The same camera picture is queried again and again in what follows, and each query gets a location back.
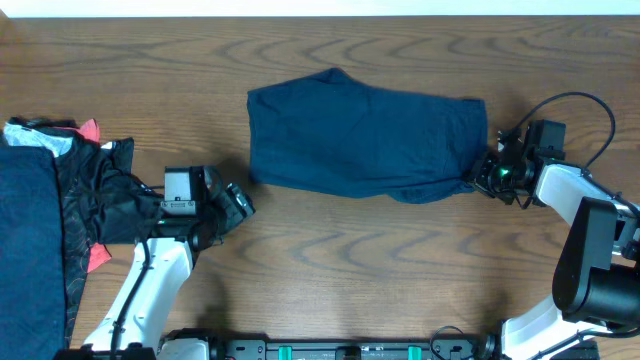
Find navy blue t-shirt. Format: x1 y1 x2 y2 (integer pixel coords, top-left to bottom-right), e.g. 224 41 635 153
247 68 488 204

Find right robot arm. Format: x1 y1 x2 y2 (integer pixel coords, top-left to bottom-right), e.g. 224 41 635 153
466 121 639 359

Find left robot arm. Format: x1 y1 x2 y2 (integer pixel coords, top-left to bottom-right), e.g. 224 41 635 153
82 166 255 359

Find black patterned garment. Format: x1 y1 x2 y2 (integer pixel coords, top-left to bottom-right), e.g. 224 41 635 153
6 117 159 347

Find red garment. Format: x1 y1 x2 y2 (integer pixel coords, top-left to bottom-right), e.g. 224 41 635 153
53 119 101 144

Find white grey garment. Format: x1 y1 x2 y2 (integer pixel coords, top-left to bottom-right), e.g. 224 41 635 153
3 124 74 158

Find navy blue folded garment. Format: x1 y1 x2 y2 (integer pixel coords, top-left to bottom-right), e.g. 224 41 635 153
1 147 66 359

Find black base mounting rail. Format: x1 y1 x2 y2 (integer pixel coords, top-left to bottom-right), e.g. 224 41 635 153
53 328 519 360

